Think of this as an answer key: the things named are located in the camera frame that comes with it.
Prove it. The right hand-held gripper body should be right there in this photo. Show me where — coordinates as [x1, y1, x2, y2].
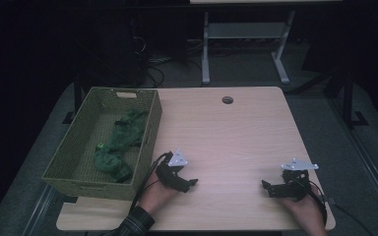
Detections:
[281, 157, 320, 202]

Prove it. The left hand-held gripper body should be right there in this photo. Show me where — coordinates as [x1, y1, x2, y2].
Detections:
[155, 147, 190, 192]

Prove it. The green fleece garment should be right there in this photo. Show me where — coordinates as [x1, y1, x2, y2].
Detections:
[93, 108, 150, 184]

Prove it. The green woven basket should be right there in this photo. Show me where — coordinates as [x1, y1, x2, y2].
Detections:
[41, 86, 163, 202]

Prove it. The person's right hand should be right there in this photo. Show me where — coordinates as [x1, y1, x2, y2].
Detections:
[277, 187, 328, 229]

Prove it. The person's left hand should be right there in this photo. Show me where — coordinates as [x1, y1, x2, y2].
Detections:
[138, 178, 180, 214]

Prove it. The white metal stand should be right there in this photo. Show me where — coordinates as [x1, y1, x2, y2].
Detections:
[201, 9, 296, 86]

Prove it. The left hand-held gripper black cable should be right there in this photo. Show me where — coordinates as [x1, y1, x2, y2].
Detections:
[130, 150, 174, 211]

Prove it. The hand-held gripper black cable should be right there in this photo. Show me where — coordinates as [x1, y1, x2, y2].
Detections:
[303, 182, 329, 228]
[130, 150, 174, 211]

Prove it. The right hand-held gripper black cable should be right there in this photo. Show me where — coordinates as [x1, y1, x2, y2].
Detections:
[303, 182, 329, 228]

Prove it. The black floor cable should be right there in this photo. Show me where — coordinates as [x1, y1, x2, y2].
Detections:
[333, 203, 376, 236]

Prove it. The metal floor rail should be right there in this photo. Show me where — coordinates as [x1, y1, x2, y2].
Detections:
[327, 96, 378, 228]
[22, 184, 59, 236]

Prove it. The black stand post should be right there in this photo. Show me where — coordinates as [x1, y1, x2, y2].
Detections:
[61, 74, 84, 126]
[340, 69, 370, 130]

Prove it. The tangle of floor cables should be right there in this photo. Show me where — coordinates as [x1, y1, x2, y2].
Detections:
[134, 35, 205, 89]

